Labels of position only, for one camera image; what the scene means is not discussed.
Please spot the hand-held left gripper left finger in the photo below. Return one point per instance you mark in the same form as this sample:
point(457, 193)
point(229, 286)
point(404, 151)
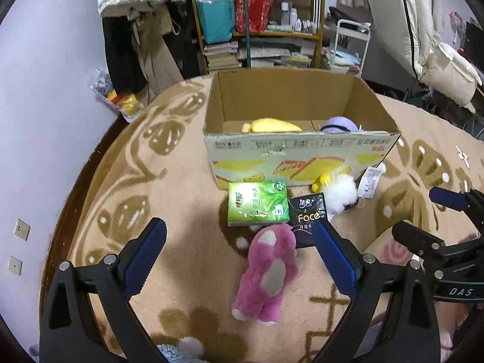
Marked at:
point(148, 251)

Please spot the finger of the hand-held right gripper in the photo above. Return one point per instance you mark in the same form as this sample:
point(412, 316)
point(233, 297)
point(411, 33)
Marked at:
point(414, 237)
point(448, 198)

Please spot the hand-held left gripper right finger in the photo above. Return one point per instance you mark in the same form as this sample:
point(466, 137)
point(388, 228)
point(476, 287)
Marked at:
point(334, 257)

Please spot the pink plush bear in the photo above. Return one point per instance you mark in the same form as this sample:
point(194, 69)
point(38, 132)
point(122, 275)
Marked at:
point(264, 272)

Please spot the cardboard box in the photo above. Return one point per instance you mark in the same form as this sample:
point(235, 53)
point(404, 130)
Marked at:
point(264, 151)

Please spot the black tissue pack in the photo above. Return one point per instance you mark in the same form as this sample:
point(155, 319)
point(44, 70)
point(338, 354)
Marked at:
point(304, 215)

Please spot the white and yellow plush duck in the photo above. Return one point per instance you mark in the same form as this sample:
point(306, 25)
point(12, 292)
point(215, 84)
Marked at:
point(340, 194)

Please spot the white paper tag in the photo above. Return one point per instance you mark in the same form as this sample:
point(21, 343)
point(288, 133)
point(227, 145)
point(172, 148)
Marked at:
point(369, 181)

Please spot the dark cloth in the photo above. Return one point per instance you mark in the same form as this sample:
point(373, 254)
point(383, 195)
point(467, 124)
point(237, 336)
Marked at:
point(453, 115)

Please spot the green tissue pack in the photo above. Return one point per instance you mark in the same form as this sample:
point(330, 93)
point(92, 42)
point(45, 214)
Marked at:
point(257, 202)

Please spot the white and blue plush toy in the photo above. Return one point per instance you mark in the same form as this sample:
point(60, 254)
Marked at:
point(189, 348)

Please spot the purple plush toy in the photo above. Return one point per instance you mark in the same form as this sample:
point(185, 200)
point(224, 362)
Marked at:
point(340, 124)

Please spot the yellow plush toy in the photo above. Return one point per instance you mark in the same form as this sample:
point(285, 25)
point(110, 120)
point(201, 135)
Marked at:
point(270, 124)

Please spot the clear bag of toys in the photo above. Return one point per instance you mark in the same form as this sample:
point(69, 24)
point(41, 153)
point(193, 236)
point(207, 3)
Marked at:
point(121, 100)

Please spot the cream puffer coat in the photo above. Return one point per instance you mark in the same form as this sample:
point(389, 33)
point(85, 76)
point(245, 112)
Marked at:
point(419, 26)

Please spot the white trolley cart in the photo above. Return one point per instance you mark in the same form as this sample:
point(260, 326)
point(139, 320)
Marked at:
point(349, 49)

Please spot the beige coat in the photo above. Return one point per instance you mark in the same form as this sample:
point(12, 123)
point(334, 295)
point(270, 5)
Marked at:
point(158, 56)

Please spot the black garment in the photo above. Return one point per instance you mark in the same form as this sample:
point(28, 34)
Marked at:
point(119, 56)

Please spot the stack of books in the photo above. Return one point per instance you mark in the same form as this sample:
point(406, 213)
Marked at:
point(221, 56)

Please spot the stack of papers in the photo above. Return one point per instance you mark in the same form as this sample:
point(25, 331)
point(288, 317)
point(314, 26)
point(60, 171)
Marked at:
point(276, 55)

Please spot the yellow wooden shelf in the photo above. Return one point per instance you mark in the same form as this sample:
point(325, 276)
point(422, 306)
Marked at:
point(321, 15)

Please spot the green pole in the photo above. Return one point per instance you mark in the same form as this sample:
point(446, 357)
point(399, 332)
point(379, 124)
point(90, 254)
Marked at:
point(247, 37)

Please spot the white bottle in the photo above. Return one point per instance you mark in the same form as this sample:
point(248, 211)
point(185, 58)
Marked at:
point(284, 15)
point(293, 17)

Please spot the teal bag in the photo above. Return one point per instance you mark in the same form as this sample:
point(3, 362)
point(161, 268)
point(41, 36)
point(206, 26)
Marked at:
point(217, 19)

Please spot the red patterned bag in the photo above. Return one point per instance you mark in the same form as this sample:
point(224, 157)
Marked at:
point(255, 11)

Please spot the white wall socket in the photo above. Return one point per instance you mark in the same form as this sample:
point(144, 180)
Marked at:
point(15, 265)
point(21, 229)

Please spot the bird wall sticker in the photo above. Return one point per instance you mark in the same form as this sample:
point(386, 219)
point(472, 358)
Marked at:
point(457, 26)

